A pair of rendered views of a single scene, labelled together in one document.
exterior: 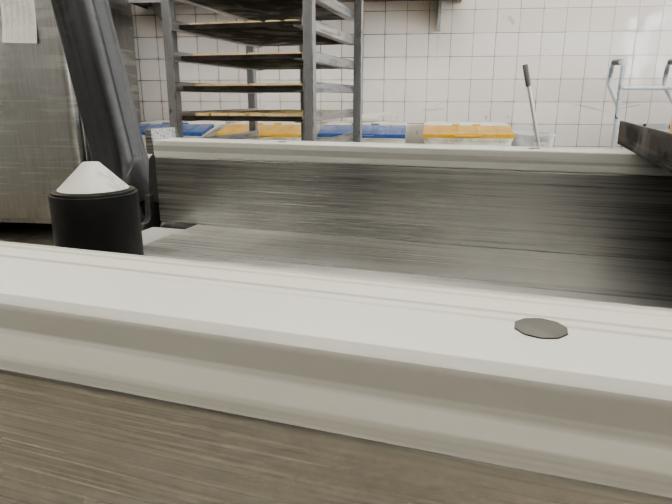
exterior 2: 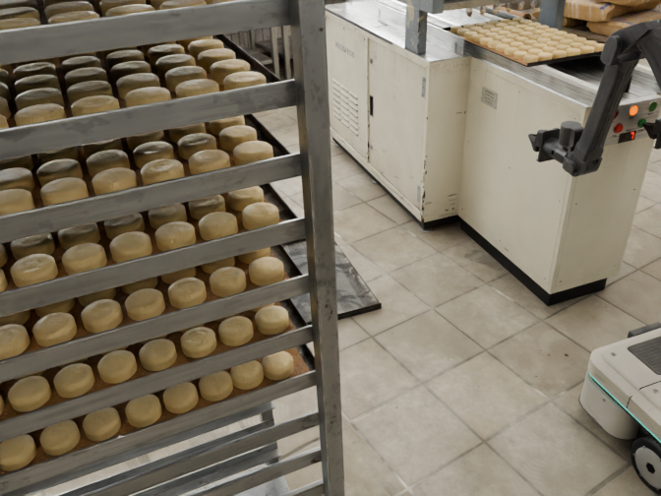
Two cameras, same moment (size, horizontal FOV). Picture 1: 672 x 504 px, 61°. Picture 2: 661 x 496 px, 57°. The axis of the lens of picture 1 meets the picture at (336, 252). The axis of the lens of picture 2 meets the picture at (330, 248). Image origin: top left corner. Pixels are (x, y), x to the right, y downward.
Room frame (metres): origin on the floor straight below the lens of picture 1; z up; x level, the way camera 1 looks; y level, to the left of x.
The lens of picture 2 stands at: (2.26, 1.05, 1.55)
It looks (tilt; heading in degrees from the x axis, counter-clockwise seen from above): 33 degrees down; 232
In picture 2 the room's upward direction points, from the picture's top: 3 degrees counter-clockwise
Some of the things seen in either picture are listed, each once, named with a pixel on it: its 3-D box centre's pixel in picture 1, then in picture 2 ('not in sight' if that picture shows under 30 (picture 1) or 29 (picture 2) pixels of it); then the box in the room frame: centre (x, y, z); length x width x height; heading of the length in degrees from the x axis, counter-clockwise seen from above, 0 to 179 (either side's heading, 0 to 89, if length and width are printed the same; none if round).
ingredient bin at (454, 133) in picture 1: (462, 182); not in sight; (3.74, -0.84, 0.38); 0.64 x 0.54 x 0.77; 170
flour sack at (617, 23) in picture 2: not in sight; (629, 22); (-3.46, -1.73, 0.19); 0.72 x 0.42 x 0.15; 177
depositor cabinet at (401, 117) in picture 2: not in sight; (427, 101); (-0.14, -1.12, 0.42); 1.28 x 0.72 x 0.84; 71
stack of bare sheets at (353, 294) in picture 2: not in sight; (310, 278); (1.00, -0.71, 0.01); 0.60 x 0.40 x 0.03; 71
